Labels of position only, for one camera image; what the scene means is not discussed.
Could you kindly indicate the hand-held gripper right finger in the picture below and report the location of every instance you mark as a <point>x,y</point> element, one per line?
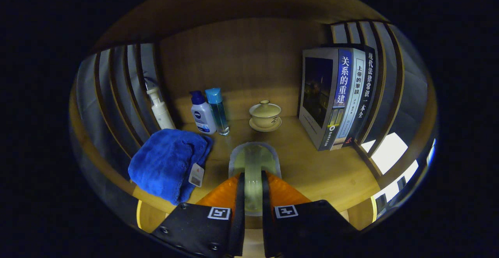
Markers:
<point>266,223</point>

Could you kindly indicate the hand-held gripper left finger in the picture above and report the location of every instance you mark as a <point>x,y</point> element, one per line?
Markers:
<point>240,219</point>

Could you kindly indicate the pale green scrub brush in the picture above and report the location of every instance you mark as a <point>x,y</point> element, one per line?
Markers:
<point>253,160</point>

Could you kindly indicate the wooden countertop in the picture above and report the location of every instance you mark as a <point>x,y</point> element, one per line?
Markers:
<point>312,164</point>

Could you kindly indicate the wooden cabinet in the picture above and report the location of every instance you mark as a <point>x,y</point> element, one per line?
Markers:
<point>241,63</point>

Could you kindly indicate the blue towel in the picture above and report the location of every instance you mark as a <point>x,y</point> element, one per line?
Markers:
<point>163,160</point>

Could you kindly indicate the beige lidded tea cup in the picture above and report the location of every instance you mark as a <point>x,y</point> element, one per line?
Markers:
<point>265,113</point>

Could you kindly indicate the white bottle blue cap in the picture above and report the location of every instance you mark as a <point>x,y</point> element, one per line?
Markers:
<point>202,117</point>

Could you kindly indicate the teal translucent bottle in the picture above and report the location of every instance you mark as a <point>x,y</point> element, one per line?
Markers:
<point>218,110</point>

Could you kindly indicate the white pump bottle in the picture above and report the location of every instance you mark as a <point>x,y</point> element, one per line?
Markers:
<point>161,113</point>

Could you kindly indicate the grey book blue spine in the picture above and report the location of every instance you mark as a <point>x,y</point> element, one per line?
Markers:
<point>317,94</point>

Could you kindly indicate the black book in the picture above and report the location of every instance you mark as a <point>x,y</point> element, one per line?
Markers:
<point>366,90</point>

